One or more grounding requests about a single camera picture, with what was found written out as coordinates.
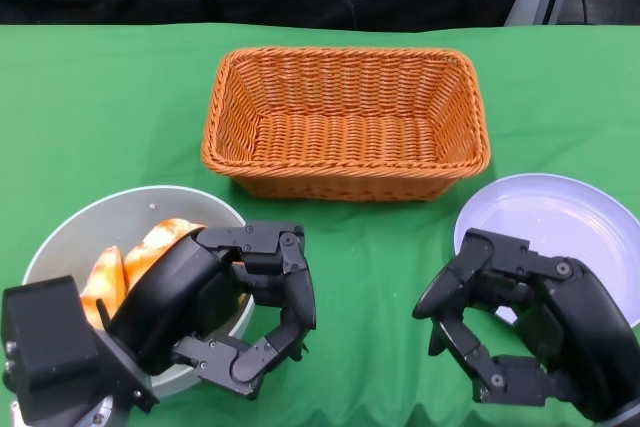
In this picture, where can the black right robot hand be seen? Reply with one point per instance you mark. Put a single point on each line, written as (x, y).
(575, 327)

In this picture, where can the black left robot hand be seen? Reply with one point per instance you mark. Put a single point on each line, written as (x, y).
(170, 297)

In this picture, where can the round orange striped bread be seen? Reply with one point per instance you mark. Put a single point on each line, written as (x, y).
(160, 242)

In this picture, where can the shell shaped orange striped bread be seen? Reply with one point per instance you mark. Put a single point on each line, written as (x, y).
(106, 287)

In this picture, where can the grey-green bowl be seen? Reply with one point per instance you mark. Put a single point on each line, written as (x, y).
(125, 207)

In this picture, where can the lavender plate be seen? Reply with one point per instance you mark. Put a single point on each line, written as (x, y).
(550, 217)

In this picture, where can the orange wicker basket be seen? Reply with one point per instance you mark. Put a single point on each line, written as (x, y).
(345, 147)

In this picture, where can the green tablecloth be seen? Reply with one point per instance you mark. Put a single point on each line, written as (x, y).
(100, 97)

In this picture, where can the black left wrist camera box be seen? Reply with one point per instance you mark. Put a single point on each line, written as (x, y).
(45, 342)

